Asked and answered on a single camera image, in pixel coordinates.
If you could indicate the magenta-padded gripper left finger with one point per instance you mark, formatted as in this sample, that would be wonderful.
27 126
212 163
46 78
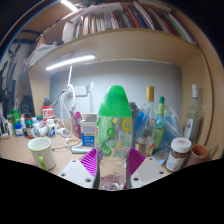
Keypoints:
76 171

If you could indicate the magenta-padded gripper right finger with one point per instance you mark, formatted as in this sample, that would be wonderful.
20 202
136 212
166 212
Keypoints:
150 170

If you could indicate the clear green-capped drink bottle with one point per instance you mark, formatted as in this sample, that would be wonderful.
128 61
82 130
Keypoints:
113 133

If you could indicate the white tube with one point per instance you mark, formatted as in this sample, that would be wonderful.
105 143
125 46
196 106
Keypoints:
80 150

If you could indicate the brown jar with white lid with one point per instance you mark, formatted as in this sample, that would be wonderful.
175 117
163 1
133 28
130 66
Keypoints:
176 155

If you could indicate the clear bottle with yellow cap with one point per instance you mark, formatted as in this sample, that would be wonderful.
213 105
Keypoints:
148 133

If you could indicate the blue and white carton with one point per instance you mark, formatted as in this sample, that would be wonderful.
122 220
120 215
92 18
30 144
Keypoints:
88 133

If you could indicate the magenta carton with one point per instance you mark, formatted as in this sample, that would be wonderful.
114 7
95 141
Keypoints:
76 125

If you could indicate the brown cup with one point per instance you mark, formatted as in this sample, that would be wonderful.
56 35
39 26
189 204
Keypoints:
198 155

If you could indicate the blue plastic bag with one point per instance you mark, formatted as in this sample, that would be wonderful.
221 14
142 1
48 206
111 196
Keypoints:
173 123

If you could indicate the grey thermos flask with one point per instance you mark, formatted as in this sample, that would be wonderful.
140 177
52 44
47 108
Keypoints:
135 115

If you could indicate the small brown bottle green cap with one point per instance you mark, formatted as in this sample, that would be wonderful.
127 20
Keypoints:
30 130

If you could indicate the red and white bottle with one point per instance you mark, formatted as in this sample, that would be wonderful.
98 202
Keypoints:
47 113

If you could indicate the tall clear bottle white cap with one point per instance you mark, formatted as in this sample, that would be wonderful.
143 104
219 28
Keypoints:
193 120

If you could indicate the small white bottle blue cap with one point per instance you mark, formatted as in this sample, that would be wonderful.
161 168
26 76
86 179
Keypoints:
19 130

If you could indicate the white LED light bar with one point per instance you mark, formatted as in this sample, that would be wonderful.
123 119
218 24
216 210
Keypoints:
71 62

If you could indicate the wooden shelf unit with books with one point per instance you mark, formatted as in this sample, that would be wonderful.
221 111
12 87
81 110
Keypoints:
133 43

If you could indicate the ceiling light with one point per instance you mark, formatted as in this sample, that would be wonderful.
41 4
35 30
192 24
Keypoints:
69 5

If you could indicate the white wall power outlet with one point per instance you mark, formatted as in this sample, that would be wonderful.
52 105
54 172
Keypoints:
80 91

